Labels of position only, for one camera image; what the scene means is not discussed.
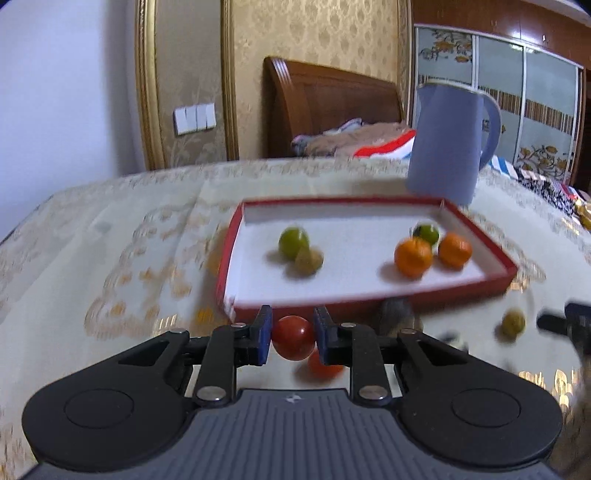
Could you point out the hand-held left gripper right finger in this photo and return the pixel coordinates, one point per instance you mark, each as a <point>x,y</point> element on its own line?
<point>323,334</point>

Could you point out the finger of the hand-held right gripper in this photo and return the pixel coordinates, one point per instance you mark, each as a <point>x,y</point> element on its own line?
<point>561,322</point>

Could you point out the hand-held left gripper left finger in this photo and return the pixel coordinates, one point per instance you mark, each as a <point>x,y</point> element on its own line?
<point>264,334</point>

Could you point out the red tomato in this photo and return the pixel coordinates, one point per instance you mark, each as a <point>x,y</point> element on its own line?
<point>293,338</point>

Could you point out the small olive green fruit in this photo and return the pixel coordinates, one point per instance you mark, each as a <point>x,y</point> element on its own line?
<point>513,323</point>

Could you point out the red shallow box tray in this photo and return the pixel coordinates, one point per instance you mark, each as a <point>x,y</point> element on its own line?
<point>351,258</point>

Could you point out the large green round fruit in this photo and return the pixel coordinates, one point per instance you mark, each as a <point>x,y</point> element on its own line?
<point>293,242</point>

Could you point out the orange tangerine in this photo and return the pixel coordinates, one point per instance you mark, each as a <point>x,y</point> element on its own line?
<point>413,257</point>
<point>455,250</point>

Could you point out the small green lime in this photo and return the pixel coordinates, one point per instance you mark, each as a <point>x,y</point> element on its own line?
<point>427,233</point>

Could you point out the olive brown round fruit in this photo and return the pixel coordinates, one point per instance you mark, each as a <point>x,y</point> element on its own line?
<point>308,262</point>

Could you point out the grey brown oblong object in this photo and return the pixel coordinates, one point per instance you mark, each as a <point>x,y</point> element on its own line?
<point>398,314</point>

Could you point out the striped patterned bedding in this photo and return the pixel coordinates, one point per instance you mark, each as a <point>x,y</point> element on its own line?
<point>545,184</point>

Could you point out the red white blue cloth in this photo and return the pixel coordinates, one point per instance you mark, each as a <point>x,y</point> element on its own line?
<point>388,146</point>

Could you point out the brown blanket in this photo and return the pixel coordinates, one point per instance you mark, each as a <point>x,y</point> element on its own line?
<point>355,138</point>

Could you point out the blue electric kettle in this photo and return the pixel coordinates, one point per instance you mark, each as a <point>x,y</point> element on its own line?
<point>448,147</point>

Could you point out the wooden bed headboard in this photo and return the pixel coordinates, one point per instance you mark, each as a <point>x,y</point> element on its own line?
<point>332,106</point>

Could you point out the sliding door wardrobe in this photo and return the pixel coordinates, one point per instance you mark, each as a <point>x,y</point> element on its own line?
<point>531,92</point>

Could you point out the white wall light switch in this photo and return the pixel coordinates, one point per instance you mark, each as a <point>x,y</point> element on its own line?
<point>195,118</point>

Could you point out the gold wall moulding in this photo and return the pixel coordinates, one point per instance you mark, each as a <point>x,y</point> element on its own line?
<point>229,83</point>
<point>150,92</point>

